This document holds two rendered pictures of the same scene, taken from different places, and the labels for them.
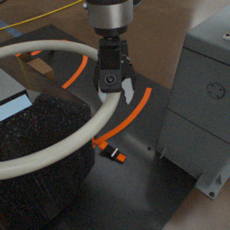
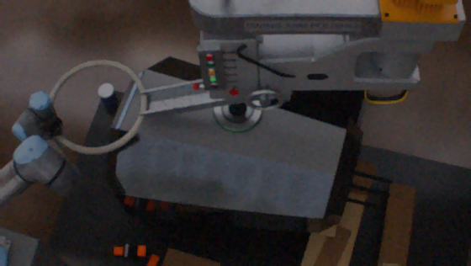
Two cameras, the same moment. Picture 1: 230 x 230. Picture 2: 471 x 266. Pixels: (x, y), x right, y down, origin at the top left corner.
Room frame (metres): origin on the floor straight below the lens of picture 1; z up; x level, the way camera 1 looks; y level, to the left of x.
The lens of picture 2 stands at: (1.97, 0.24, 3.34)
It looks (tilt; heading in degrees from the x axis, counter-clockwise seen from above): 64 degrees down; 156
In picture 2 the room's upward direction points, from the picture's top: 6 degrees counter-clockwise
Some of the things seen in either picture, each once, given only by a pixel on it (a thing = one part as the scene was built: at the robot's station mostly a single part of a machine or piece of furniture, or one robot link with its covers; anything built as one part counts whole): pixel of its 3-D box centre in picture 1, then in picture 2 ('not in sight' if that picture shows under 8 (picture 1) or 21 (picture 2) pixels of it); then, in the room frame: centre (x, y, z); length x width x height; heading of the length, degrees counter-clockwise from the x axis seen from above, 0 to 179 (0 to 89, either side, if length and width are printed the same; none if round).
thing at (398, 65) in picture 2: not in sight; (398, 46); (1.06, 1.37, 1.34); 0.19 x 0.19 x 0.20
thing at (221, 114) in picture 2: not in sight; (237, 109); (0.73, 0.79, 0.84); 0.21 x 0.21 x 0.01
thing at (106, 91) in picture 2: not in sight; (108, 95); (-0.14, 0.32, 0.08); 0.10 x 0.10 x 0.13
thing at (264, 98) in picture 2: not in sight; (264, 92); (0.90, 0.84, 1.20); 0.15 x 0.10 x 0.15; 61
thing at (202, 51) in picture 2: not in sight; (212, 68); (0.80, 0.68, 1.37); 0.08 x 0.03 x 0.28; 61
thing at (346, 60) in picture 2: not in sight; (332, 54); (0.94, 1.13, 1.30); 0.74 x 0.23 x 0.49; 61
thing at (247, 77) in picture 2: not in sight; (252, 50); (0.77, 0.86, 1.32); 0.36 x 0.22 x 0.45; 61
